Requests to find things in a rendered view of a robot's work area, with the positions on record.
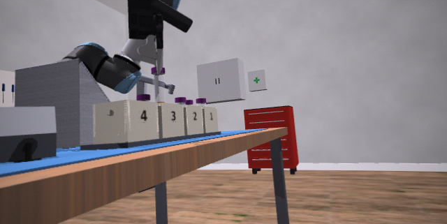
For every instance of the blue mat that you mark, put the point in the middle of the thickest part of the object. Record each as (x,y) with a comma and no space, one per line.
(73,155)

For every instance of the centrifuge tube with purple cap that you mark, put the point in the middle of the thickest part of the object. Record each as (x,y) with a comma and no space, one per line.
(180,100)

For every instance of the white bucket adapter with holes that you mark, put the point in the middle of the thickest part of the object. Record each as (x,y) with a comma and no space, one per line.
(193,119)
(210,121)
(171,120)

